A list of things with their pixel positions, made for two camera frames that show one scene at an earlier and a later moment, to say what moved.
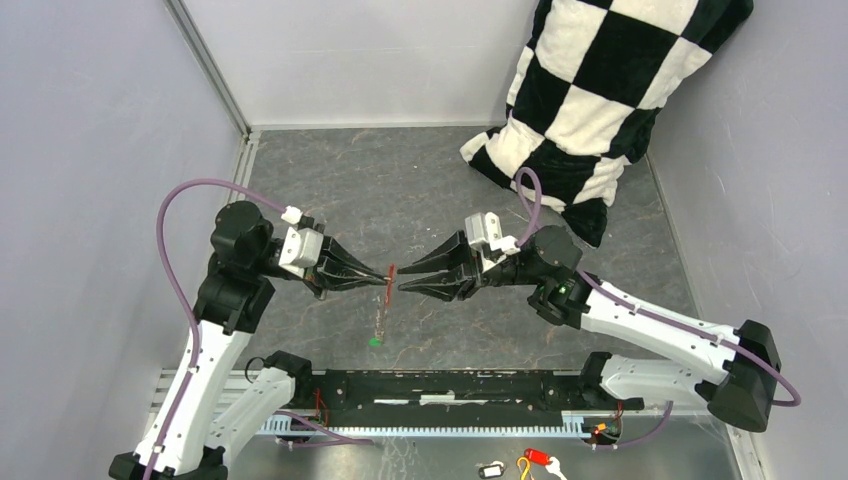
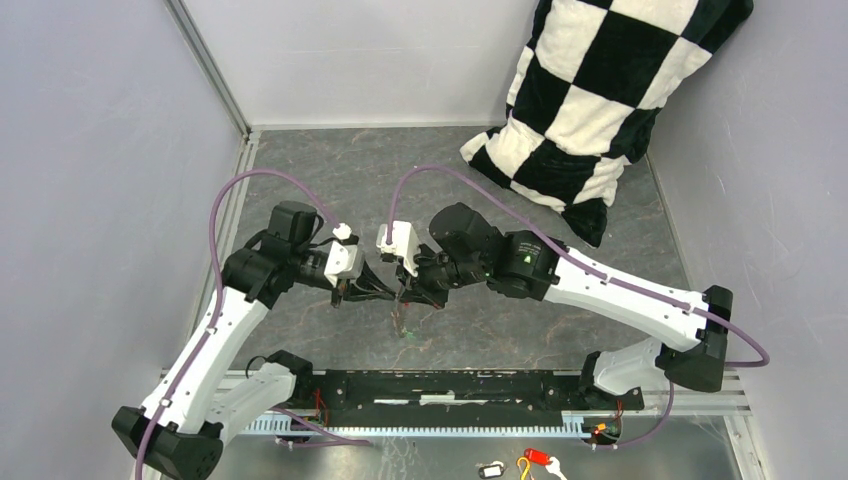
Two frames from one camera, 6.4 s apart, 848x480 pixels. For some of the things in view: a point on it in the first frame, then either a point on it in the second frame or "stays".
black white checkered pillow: (587, 92) stays
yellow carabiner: (524, 473) stays
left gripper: (324, 273) → (366, 279)
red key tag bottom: (537, 456) stays
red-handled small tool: (390, 287) → (397, 315)
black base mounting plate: (452, 397) stays
